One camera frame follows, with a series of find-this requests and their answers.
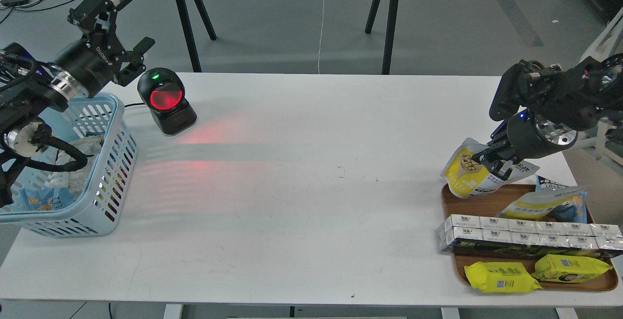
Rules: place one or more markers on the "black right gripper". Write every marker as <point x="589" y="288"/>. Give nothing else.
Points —
<point x="523" y="136"/>

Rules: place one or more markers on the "black barcode scanner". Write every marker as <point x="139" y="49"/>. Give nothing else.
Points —
<point x="163" y="92"/>

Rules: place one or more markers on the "light blue plastic basket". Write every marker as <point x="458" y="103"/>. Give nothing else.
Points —
<point x="96" y="128"/>

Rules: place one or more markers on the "yellow blue snack pouch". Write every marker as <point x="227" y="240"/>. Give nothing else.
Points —
<point x="550" y="199"/>

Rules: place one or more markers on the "yellow snack pack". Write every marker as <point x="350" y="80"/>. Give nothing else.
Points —
<point x="569" y="269"/>
<point x="501" y="277"/>

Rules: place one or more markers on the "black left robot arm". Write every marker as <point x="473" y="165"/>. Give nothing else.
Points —
<point x="30" y="87"/>

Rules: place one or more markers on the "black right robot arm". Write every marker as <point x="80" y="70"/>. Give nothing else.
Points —
<point x="542" y="109"/>

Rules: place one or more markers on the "yellow white bean snack pouch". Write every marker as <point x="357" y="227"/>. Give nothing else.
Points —
<point x="466" y="178"/>

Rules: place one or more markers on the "brown wooden tray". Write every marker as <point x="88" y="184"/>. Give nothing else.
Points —
<point x="469" y="244"/>

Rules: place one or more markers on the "yellow snack pack left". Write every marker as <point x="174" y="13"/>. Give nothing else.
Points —
<point x="501" y="277"/>

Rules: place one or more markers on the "blue snack bag in basket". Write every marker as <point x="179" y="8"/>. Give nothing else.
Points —
<point x="46" y="199"/>

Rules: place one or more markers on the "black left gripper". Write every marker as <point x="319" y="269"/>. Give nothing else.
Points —
<point x="92" y="63"/>

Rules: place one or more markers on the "silver multipack box row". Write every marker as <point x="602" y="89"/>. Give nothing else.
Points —
<point x="600" y="241"/>

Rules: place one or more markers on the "yellow snack pack right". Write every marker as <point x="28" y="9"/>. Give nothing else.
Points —
<point x="569" y="269"/>

